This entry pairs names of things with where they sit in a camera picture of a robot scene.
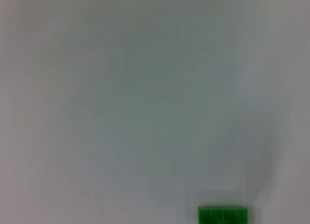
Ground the green brick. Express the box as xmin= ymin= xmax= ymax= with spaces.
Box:
xmin=198 ymin=205 xmax=249 ymax=224

